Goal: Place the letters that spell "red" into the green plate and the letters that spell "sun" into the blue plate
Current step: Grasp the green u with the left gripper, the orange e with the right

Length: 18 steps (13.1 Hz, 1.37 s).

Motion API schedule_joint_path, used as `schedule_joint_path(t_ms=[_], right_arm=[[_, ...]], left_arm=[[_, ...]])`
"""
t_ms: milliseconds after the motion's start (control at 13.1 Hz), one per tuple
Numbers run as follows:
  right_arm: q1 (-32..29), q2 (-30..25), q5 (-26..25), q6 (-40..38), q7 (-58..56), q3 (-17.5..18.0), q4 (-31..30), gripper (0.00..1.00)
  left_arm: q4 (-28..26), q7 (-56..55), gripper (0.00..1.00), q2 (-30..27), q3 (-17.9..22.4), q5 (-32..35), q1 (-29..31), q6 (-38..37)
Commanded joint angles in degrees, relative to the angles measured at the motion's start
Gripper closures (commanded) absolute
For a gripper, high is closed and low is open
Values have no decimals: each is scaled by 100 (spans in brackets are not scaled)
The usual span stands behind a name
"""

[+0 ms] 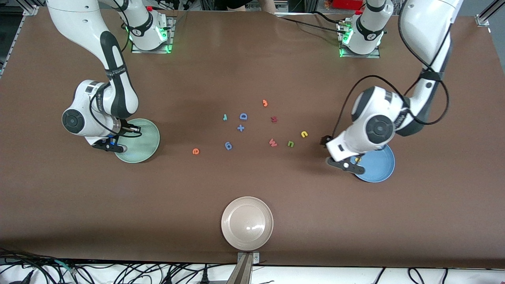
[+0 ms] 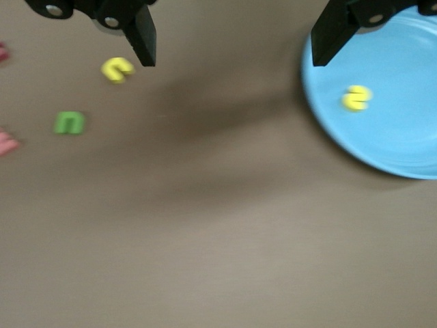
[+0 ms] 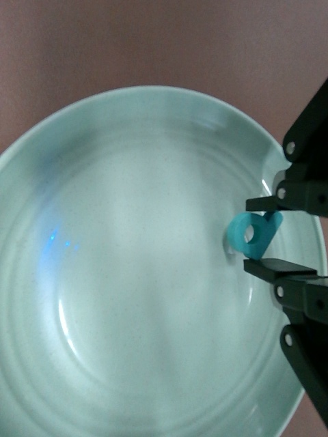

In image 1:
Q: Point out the bare person limb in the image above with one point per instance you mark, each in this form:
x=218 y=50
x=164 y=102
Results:
x=269 y=6

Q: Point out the aluminium profile beam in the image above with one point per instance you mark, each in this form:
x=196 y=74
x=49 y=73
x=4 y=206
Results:
x=241 y=272

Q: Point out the metal bracket plate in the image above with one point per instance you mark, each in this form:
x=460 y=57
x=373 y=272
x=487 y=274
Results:
x=256 y=258

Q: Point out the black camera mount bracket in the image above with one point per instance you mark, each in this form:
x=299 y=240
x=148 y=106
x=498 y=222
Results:
x=104 y=146
x=355 y=169

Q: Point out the pink foam letter w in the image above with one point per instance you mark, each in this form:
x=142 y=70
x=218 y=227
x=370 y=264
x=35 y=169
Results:
x=272 y=142

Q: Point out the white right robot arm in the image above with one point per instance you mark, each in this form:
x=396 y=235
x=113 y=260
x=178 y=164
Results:
x=118 y=90

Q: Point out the black left camera mount bracket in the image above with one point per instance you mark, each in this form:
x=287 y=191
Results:
x=355 y=169

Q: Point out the blue foam letter g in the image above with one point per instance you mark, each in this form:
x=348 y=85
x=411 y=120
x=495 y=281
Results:
x=231 y=148

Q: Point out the brown table cover mat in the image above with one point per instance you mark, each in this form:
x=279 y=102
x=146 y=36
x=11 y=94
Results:
x=79 y=197

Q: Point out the blue foam letter D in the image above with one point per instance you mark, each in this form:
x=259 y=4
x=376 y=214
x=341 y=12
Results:
x=240 y=116

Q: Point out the blue round plate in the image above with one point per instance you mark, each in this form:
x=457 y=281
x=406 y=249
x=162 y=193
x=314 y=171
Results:
x=378 y=165

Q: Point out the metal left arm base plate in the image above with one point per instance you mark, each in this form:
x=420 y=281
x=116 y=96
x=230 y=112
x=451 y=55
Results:
x=367 y=56

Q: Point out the mint green round plate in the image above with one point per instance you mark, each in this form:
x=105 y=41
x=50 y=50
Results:
x=144 y=146

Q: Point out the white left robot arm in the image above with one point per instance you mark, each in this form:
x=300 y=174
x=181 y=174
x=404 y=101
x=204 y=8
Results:
x=378 y=128

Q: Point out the red box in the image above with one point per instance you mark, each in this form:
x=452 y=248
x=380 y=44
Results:
x=347 y=4

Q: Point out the white round plate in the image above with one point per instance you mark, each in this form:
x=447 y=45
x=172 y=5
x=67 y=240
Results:
x=246 y=223

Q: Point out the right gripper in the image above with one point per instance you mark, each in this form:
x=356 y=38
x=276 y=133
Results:
x=124 y=123

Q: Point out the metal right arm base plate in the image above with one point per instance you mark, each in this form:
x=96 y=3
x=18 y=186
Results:
x=150 y=51

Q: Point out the black right camera mount bracket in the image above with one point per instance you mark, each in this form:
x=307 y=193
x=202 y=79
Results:
x=104 y=146

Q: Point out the aluminium frame profile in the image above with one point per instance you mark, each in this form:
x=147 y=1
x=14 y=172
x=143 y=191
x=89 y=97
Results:
x=29 y=10
x=483 y=19

